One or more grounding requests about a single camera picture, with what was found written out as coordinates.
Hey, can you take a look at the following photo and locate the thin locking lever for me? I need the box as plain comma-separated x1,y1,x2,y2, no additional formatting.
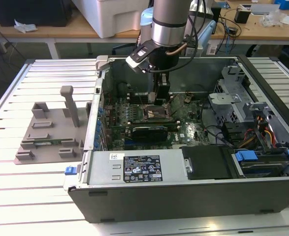
137,92,145,110

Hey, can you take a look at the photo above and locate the CPU socket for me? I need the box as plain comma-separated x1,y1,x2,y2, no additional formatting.
143,103,172,121

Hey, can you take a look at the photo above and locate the black RAM slot bank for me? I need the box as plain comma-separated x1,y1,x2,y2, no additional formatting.
127,118,179,131
127,91,173,104

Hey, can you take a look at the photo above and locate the grey case latch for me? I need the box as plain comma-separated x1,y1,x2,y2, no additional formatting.
95,55,110,72

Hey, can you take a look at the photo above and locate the white plastic container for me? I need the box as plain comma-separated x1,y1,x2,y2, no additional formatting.
71,0,150,39

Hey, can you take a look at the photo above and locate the metal drive cage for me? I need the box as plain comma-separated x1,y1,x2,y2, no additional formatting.
208,65,275,128

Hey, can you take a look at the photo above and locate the black graphics card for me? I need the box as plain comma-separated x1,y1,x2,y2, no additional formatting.
131,125,168,143

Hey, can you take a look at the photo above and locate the green motherboard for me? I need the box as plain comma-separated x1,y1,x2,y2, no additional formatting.
102,90,224,150

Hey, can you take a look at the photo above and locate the small black box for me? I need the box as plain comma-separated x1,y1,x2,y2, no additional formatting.
234,7,251,25

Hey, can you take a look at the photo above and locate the wooden desk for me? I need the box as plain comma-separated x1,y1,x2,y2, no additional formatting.
0,0,289,46

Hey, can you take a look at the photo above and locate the black plastic shroud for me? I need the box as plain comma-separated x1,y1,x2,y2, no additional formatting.
180,146,233,180

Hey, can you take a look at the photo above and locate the grey flat box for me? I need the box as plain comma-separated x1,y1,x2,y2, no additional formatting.
250,3,280,15

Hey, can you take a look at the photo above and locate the clear plastic bag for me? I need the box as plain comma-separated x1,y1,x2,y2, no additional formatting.
259,11,287,27

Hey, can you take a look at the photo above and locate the grey parts rack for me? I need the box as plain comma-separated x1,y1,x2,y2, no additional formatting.
13,85,92,166

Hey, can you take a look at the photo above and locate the hard disk in blue carrier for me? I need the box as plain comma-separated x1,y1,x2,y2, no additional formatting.
234,148,289,178

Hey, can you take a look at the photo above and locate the silver power supply unit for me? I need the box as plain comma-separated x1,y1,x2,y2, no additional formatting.
86,150,192,186

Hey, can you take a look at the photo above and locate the open black PC case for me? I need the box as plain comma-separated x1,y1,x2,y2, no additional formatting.
63,54,289,224

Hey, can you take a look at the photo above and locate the green RAM stick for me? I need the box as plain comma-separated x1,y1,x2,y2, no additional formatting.
34,139,63,146

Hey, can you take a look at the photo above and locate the black computer tower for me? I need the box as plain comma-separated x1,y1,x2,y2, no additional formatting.
0,0,72,27

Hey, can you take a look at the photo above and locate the crumpled white paper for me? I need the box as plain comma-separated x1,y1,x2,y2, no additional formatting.
13,19,38,34

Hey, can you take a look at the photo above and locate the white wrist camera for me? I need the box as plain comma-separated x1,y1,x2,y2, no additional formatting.
126,40,156,74

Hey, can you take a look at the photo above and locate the yellow red wire bundle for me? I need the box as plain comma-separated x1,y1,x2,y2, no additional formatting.
256,114,277,148

